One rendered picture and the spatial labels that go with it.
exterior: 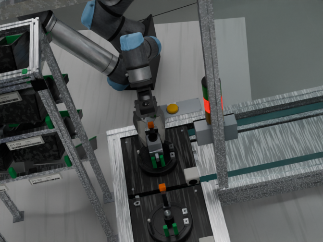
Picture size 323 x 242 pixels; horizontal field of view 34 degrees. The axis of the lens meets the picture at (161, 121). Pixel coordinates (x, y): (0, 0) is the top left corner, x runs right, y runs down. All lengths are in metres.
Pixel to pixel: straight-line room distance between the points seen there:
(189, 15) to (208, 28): 2.64
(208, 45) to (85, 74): 1.14
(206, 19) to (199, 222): 0.70
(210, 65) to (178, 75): 0.92
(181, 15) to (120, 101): 1.80
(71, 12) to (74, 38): 2.39
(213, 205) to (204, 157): 0.22
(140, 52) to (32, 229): 0.72
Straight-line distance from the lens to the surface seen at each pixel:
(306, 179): 1.79
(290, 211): 1.79
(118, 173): 1.81
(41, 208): 1.93
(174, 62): 2.25
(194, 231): 1.63
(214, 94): 1.36
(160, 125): 1.70
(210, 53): 1.26
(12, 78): 1.17
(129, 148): 1.84
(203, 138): 1.53
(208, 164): 1.82
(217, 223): 1.66
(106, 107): 2.14
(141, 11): 3.96
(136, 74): 1.66
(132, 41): 1.66
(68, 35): 1.74
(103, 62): 1.77
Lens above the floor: 2.41
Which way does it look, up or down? 49 degrees down
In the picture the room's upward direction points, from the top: 13 degrees counter-clockwise
